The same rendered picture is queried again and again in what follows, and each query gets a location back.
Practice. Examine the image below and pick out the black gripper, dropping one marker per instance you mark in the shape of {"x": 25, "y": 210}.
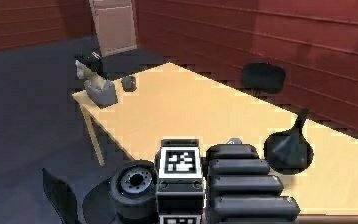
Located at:
{"x": 135, "y": 186}

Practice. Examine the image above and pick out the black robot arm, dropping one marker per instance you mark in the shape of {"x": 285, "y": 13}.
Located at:
{"x": 233, "y": 186}

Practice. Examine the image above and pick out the pale wooden dining table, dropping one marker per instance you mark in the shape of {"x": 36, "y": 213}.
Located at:
{"x": 200, "y": 110}

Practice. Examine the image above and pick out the grey tissue box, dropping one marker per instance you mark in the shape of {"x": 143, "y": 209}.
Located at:
{"x": 102, "y": 91}

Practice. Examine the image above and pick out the dark grey cup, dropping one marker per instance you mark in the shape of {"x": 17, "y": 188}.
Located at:
{"x": 129, "y": 83}

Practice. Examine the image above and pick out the black frying pan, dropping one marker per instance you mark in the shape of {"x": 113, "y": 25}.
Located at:
{"x": 288, "y": 151}

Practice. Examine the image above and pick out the pale pink room door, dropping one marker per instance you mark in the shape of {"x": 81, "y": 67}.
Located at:
{"x": 115, "y": 26}

